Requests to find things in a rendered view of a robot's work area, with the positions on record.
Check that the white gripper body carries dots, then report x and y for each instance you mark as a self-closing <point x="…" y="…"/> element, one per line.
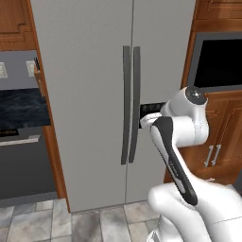
<point x="148" y="120"/>

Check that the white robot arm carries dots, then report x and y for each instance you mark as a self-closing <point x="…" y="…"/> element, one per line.
<point x="195" y="126"/>

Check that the wooden fridge side panel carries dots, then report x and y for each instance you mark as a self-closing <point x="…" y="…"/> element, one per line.
<point x="53" y="148"/>

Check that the built-in black oven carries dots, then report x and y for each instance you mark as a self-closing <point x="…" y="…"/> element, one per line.
<point x="220" y="61"/>

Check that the wooden knife block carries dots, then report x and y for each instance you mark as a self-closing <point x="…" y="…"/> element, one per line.
<point x="39" y="78"/>

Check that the wooden cupboard above oven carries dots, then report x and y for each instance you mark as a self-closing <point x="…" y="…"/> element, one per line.
<point x="219" y="14"/>

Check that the dark grey dishwasher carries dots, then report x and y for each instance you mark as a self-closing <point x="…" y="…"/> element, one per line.
<point x="25" y="170"/>

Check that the white wall socket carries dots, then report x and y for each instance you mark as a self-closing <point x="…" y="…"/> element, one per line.
<point x="30" y="68"/>
<point x="3" y="70"/>

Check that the wooden wall cupboard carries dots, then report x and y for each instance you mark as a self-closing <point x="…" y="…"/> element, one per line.
<point x="15" y="25"/>

